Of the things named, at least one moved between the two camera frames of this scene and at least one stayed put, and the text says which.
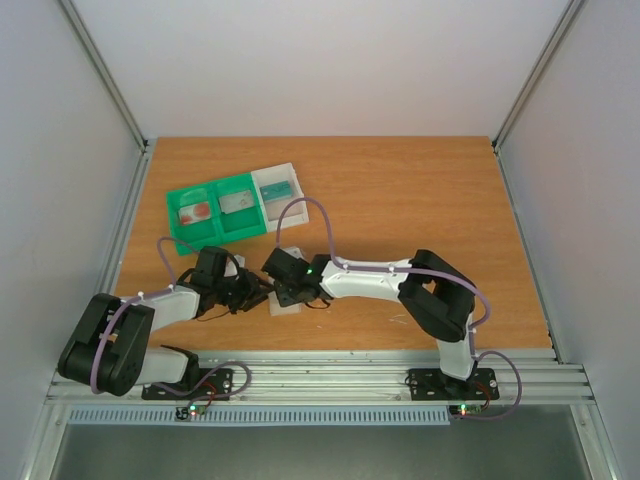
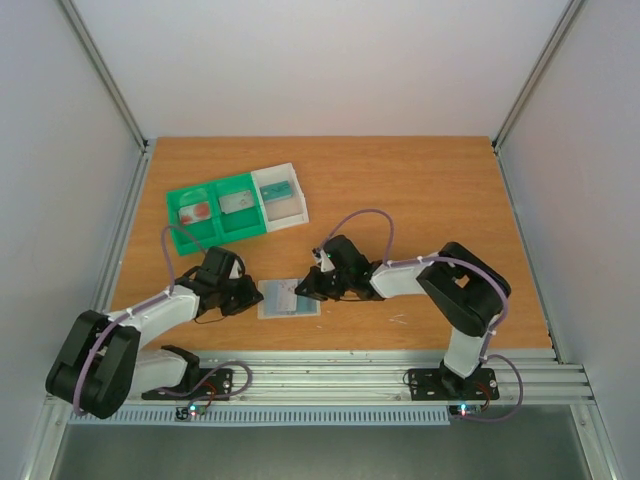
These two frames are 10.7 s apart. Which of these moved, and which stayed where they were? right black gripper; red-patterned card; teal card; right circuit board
Moved: right black gripper
Stayed: teal card; right circuit board; red-patterned card
